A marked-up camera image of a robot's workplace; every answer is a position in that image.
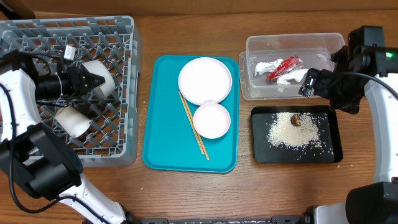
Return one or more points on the brown food chunk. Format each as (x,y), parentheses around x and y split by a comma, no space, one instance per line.
(295,120)

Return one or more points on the grey plastic dish rack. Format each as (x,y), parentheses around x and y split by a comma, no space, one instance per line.
(115,41)

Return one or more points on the black rectangular tray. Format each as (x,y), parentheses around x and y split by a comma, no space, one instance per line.
(261,115)

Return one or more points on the clear plastic waste bin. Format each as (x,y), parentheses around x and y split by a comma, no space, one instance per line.
(314,50)

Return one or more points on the red snack wrapper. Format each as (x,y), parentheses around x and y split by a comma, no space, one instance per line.
(287,65)

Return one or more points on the grey-green ceramic bowl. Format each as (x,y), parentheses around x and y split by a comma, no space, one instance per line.
(96,67)

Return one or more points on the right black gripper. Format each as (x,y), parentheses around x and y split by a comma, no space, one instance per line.
(325,86)

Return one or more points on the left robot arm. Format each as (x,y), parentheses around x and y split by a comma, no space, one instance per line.
(34,158)

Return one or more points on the teal plastic serving tray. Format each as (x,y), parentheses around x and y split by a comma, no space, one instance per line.
(169,141)

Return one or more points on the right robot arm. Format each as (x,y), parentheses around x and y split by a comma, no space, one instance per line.
(371,72)

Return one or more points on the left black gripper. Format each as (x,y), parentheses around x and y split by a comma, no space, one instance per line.
(78,75)

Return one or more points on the pink-white small bowl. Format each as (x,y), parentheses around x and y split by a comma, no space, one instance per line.
(211,120)

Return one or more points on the rice grains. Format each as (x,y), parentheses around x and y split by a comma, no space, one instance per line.
(310,142)

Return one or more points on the white paper cup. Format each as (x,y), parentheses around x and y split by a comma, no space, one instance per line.
(72,121)

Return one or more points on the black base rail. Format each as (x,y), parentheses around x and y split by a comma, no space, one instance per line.
(217,220)

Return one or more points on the wooden chopstick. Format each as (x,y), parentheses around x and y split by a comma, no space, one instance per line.
(206,154)
(190,119)

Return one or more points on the white napkin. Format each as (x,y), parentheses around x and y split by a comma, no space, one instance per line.
(295,74)

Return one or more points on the large white round plate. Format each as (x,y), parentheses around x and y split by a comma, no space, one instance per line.
(205,80)

